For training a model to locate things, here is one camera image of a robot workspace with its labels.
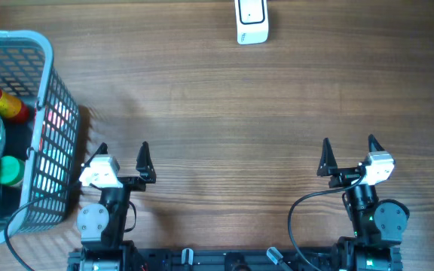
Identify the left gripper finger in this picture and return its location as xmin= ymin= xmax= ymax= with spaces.
xmin=136 ymin=142 xmax=156 ymax=184
xmin=82 ymin=142 xmax=108 ymax=168

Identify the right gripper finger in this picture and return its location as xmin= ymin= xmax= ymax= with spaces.
xmin=316 ymin=138 xmax=338 ymax=177
xmin=368 ymin=134 xmax=385 ymax=152

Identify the green lid small jar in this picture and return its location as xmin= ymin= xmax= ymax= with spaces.
xmin=0 ymin=156 xmax=25 ymax=187

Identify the red sauce bottle green cap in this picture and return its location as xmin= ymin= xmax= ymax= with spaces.
xmin=0 ymin=88 xmax=30 ymax=123

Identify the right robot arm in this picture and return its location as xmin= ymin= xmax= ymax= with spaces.
xmin=317 ymin=135 xmax=410 ymax=270

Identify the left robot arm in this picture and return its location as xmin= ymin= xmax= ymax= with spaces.
xmin=67 ymin=142 xmax=157 ymax=271

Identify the white barcode scanner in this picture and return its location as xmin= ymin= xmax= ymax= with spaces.
xmin=234 ymin=0 xmax=269 ymax=45

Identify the grey plastic shopping basket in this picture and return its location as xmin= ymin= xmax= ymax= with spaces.
xmin=0 ymin=30 xmax=80 ymax=244

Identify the black right camera cable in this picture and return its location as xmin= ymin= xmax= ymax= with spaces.
xmin=287 ymin=173 xmax=366 ymax=271

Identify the black camera cable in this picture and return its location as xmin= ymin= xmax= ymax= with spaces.
xmin=287 ymin=173 xmax=366 ymax=271
xmin=3 ymin=180 xmax=82 ymax=271

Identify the black left camera cable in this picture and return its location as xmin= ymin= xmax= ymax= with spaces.
xmin=3 ymin=180 xmax=82 ymax=271

